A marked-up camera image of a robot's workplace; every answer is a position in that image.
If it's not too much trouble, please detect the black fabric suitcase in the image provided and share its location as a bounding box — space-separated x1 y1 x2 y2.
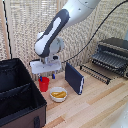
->
0 58 48 128

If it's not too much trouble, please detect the black vertical pole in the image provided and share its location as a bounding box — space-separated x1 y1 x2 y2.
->
2 0 13 60

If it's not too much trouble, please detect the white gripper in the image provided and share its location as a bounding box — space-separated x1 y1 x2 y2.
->
29 59 63 82

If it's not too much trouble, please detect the dark blue book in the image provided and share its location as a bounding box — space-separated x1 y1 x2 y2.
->
64 61 85 96

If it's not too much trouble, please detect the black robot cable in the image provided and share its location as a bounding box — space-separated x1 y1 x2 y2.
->
63 0 128 64

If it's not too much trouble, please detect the white oval bowl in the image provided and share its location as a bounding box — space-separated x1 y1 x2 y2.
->
49 86 68 103

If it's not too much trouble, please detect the yellow bread piece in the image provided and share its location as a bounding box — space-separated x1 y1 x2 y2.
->
51 91 66 97
52 93 67 99

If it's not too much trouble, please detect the red plastic cup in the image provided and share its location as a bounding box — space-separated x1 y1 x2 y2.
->
37 76 50 93

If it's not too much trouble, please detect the black dish rack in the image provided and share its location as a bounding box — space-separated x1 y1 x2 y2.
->
89 37 128 80

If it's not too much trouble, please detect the woven wicker room divider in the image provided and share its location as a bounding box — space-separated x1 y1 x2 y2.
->
0 0 128 83

